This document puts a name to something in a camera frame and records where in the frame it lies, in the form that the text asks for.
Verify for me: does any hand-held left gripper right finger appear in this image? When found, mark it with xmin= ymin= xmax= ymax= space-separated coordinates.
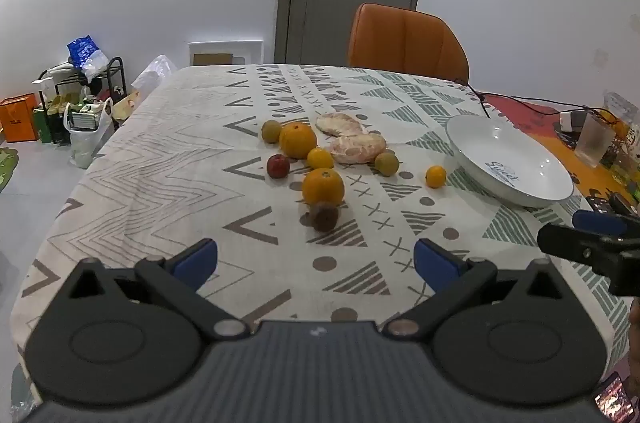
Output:
xmin=382 ymin=239 xmax=571 ymax=339

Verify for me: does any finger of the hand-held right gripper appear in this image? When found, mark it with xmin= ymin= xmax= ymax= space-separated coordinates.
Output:
xmin=572 ymin=210 xmax=640 ymax=238
xmin=537 ymin=223 xmax=640 ymax=296

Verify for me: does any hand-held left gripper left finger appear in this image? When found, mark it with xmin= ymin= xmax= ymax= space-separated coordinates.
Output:
xmin=64 ymin=239 xmax=249 ymax=342

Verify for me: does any white plate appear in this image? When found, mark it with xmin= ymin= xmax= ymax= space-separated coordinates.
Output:
xmin=445 ymin=114 xmax=574 ymax=208

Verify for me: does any small red fruit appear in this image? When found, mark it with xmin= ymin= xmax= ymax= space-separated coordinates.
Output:
xmin=266 ymin=154 xmax=291 ymax=179

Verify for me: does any large orange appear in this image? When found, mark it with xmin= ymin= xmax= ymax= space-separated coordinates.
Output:
xmin=279 ymin=122 xmax=318 ymax=160
xmin=301 ymin=168 xmax=346 ymax=207

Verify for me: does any peeled pomelo piece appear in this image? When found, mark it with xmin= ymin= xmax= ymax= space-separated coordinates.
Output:
xmin=329 ymin=134 xmax=388 ymax=165
xmin=315 ymin=113 xmax=368 ymax=138

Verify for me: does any person's right forearm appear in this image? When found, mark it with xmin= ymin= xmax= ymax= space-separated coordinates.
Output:
xmin=627 ymin=295 xmax=640 ymax=385

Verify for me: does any black case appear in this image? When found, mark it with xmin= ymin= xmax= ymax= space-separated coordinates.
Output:
xmin=584 ymin=192 xmax=640 ymax=218

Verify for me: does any ribbed glass cup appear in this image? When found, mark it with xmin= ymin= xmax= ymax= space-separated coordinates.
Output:
xmin=574 ymin=113 xmax=615 ymax=169

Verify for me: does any orange printed table mat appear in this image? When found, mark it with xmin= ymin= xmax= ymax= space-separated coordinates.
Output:
xmin=479 ymin=92 xmax=640 ymax=224

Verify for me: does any white charger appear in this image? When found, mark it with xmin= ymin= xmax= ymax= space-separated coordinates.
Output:
xmin=559 ymin=112 xmax=588 ymax=134

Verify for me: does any patterned white tablecloth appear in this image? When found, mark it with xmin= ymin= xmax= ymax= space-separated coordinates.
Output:
xmin=10 ymin=63 xmax=632 ymax=409

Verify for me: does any brown kiwi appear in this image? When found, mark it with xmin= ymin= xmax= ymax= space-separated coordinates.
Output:
xmin=307 ymin=202 xmax=340 ymax=233

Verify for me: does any smartphone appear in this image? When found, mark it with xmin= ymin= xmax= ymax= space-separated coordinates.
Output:
xmin=594 ymin=374 xmax=629 ymax=420

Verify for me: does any white plastic bag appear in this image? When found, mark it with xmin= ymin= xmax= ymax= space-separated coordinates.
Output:
xmin=63 ymin=97 xmax=116 ymax=169

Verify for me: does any clear plastic bag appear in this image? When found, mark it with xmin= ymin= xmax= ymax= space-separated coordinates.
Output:
xmin=131 ymin=54 xmax=179 ymax=93

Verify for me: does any black shelf rack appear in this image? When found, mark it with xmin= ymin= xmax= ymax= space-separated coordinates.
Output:
xmin=37 ymin=57 xmax=126 ymax=145

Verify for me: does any green box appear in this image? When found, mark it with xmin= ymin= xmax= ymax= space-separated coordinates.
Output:
xmin=32 ymin=105 xmax=57 ymax=145

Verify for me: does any green rug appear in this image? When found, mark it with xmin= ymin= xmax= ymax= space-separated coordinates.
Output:
xmin=0 ymin=146 xmax=20 ymax=195

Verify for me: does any orange leather chair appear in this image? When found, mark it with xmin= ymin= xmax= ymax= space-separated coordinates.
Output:
xmin=347 ymin=2 xmax=471 ymax=85

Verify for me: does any orange box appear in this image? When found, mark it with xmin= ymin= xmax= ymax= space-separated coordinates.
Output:
xmin=0 ymin=94 xmax=40 ymax=143

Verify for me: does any blue plastic bag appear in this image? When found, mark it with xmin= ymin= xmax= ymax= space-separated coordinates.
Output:
xmin=67 ymin=35 xmax=110 ymax=80

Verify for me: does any wire basket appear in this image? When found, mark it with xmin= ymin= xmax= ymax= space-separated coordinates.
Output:
xmin=606 ymin=118 xmax=640 ymax=176

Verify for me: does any thin black cable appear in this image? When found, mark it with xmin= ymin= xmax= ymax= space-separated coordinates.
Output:
xmin=475 ymin=90 xmax=608 ymax=114

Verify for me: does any black plug cable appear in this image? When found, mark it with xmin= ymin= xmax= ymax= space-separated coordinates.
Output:
xmin=465 ymin=79 xmax=492 ymax=119

